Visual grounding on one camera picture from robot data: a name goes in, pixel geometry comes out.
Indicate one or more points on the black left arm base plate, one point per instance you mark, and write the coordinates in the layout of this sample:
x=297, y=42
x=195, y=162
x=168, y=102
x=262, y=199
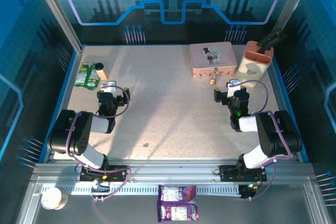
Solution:
x=115, y=173

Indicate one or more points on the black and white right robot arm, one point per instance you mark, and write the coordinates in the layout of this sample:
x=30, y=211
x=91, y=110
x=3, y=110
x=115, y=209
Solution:
x=275, y=137

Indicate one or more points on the aluminium front rail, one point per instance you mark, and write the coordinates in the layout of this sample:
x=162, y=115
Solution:
x=170, y=167

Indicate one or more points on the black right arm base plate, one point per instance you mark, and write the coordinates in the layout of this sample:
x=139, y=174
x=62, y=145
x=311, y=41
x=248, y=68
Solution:
x=228, y=172

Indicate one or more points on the cream and pink knife block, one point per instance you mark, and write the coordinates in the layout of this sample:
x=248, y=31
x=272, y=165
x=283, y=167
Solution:
x=253, y=69

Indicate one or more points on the pink tin box with couple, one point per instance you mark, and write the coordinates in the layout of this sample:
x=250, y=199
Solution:
x=212, y=58

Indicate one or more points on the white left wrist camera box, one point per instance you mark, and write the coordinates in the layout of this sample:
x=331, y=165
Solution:
x=110, y=89

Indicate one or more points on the aluminium frame post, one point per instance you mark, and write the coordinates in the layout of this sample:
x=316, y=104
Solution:
x=56, y=11
x=291, y=1

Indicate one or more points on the black round knob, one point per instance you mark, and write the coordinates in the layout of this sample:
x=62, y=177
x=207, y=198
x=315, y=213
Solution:
x=99, y=66

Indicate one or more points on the green and white snack packet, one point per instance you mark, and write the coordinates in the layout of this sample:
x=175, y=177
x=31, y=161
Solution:
x=85, y=77

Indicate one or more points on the small wooden block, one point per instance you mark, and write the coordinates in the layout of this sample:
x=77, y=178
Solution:
x=102, y=74

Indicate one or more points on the purple snack bag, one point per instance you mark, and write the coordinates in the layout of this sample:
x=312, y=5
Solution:
x=177, y=204

